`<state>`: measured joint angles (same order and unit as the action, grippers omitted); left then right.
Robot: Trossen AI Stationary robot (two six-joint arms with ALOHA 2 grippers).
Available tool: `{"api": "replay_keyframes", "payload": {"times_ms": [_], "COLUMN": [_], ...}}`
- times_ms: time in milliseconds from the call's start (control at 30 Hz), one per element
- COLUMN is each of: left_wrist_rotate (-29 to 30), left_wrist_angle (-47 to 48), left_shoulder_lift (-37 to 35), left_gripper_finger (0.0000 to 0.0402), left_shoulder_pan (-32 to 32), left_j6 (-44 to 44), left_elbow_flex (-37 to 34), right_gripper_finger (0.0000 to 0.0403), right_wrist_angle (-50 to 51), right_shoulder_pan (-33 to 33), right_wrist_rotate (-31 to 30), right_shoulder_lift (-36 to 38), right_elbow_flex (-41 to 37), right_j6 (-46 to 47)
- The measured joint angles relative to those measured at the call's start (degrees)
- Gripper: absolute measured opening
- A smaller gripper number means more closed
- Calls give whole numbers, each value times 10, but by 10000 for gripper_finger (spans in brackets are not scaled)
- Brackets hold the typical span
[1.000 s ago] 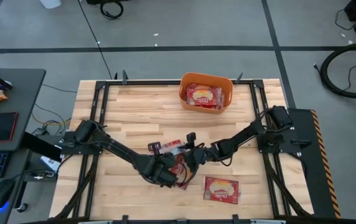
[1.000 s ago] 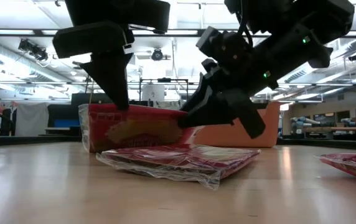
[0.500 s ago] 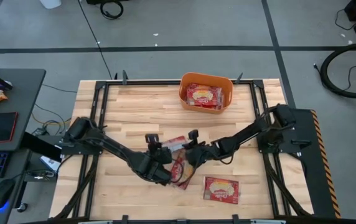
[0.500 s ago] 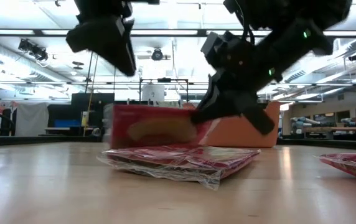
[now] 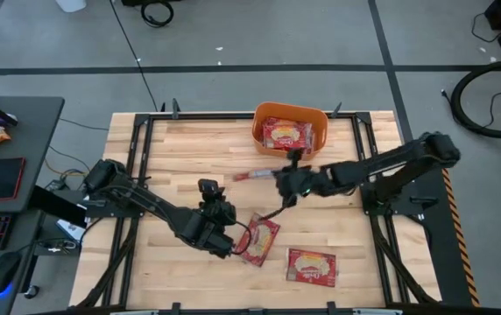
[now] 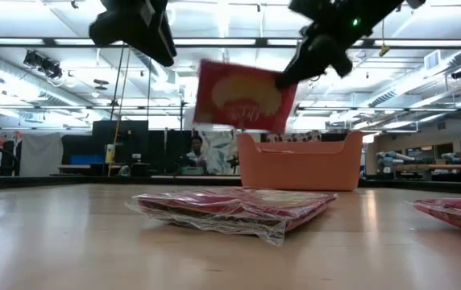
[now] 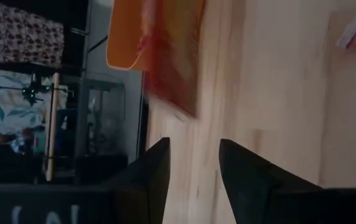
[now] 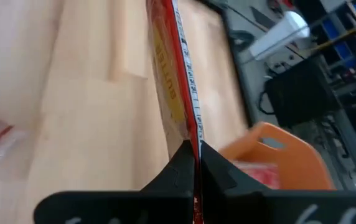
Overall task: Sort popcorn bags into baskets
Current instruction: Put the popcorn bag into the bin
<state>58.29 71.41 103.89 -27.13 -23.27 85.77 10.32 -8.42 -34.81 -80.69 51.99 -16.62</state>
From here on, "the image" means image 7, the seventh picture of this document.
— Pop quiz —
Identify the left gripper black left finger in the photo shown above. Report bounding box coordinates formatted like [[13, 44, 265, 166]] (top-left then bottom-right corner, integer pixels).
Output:
[[0, 136, 171, 224]]

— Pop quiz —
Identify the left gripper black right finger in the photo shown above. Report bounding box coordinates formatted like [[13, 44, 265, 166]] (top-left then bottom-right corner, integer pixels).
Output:
[[218, 138, 356, 224]]

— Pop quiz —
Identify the grey glass cabinet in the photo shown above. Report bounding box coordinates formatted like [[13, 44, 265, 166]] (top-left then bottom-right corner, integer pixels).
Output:
[[74, 78, 127, 156]]

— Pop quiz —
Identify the wooden rod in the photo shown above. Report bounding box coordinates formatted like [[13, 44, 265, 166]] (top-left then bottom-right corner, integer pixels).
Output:
[[44, 72, 61, 182]]

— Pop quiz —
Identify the orange plastic basket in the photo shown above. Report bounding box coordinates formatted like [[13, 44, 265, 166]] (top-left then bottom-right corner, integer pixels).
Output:
[[105, 0, 207, 73]]

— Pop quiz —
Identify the floral printed cloth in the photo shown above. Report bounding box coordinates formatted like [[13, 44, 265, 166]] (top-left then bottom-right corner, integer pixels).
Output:
[[0, 67, 69, 138]]

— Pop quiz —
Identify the brown patterned cloth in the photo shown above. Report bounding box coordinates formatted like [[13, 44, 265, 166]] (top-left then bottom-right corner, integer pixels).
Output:
[[0, 0, 66, 68]]

